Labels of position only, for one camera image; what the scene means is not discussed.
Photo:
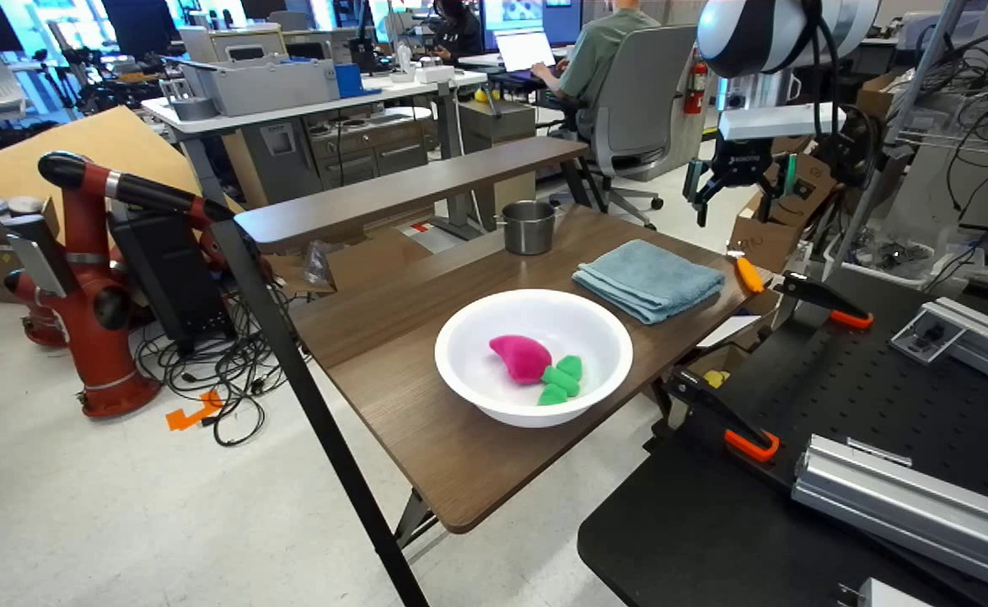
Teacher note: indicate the black diagonal metal strut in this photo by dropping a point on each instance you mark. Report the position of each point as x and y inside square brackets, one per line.
[290, 372]

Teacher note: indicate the black perforated breadboard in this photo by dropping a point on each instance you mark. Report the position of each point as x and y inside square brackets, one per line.
[852, 381]

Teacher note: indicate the black orange clamp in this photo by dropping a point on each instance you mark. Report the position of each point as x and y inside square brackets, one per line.
[832, 302]
[731, 424]

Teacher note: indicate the green toy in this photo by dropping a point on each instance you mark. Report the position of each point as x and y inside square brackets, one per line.
[561, 381]

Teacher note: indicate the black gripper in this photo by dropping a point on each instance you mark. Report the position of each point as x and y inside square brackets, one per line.
[740, 159]

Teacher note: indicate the raised wooden shelf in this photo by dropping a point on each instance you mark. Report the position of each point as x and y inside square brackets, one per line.
[401, 191]

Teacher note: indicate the laptop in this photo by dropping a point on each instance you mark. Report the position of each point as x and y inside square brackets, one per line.
[526, 52]

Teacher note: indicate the grey office chair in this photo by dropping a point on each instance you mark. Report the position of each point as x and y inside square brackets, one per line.
[642, 101]

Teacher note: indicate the brown cardboard box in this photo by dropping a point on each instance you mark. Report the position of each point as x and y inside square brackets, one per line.
[810, 202]

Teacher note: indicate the metal cup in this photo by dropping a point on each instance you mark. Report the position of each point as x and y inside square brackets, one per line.
[526, 229]

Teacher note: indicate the black computer tower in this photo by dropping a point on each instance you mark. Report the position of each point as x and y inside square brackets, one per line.
[172, 280]

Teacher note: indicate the grey metal desk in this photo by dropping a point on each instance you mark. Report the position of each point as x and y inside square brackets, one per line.
[266, 112]

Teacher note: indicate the blue folded towel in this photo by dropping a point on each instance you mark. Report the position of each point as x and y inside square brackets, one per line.
[647, 279]

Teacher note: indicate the red fire extinguisher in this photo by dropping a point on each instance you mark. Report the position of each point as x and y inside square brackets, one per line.
[691, 89]

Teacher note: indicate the pink toy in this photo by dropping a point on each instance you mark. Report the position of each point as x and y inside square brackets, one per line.
[520, 358]

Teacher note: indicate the white bowl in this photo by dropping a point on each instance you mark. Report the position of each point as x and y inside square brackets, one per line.
[588, 325]

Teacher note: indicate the orange floor tape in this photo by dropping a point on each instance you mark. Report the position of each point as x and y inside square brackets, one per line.
[192, 411]

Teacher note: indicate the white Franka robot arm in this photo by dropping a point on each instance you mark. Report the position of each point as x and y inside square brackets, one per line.
[740, 35]

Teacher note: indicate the tan cardboard sheet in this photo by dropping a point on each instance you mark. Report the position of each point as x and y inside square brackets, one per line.
[100, 147]

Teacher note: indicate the white paper sheet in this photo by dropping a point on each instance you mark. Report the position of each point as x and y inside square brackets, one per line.
[731, 328]

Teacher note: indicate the aluminium extrusion rail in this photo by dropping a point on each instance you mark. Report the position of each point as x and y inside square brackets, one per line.
[909, 507]
[968, 335]

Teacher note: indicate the seated person in green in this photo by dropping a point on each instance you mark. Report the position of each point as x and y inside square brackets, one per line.
[595, 54]

